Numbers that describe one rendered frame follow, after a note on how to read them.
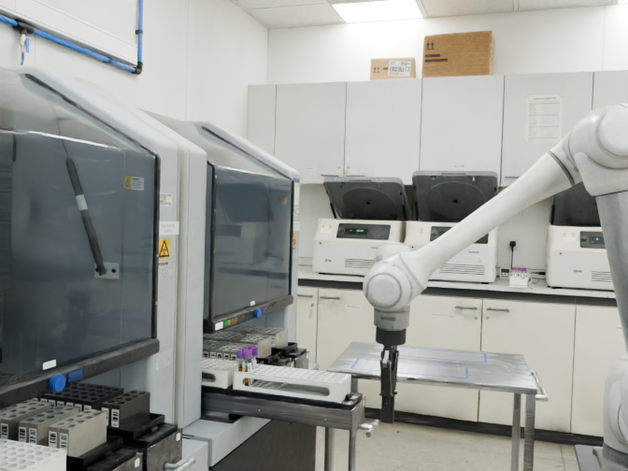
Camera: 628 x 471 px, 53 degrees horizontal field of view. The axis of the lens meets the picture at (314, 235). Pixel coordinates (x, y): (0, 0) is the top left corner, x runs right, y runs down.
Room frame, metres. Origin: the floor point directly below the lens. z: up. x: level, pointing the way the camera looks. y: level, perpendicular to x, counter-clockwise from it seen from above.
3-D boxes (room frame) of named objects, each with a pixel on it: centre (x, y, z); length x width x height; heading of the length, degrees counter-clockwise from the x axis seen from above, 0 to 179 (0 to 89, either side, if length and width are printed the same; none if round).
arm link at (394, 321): (1.55, -0.20, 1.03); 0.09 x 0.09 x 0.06
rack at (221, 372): (1.73, 0.35, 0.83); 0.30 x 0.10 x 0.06; 72
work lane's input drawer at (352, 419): (1.67, 0.18, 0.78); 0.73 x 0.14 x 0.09; 72
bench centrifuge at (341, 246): (4.24, -0.35, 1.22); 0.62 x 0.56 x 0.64; 160
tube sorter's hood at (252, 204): (1.99, 0.40, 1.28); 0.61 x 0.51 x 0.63; 162
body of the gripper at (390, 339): (1.55, -0.20, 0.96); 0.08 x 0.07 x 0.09; 161
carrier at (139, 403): (1.32, 0.38, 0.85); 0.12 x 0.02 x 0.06; 162
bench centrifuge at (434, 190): (4.06, -0.91, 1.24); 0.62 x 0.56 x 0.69; 162
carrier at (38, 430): (1.19, 0.49, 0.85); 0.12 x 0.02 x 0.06; 162
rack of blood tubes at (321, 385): (1.63, 0.05, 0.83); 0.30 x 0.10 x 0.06; 72
